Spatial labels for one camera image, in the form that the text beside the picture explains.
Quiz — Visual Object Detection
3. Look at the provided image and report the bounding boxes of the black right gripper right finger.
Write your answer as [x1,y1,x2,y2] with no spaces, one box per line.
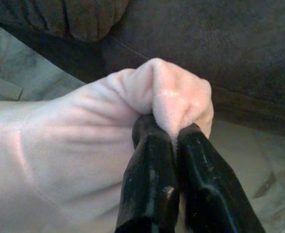
[176,123,267,233]

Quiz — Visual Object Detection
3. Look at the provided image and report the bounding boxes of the brown suede sofa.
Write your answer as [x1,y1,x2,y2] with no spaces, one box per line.
[0,0,285,139]

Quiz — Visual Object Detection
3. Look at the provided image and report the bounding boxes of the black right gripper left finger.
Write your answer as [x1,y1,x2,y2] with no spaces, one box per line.
[115,114,181,233]

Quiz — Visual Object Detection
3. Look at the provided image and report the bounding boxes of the pink plush pillow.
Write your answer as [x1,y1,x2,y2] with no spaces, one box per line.
[0,57,215,233]

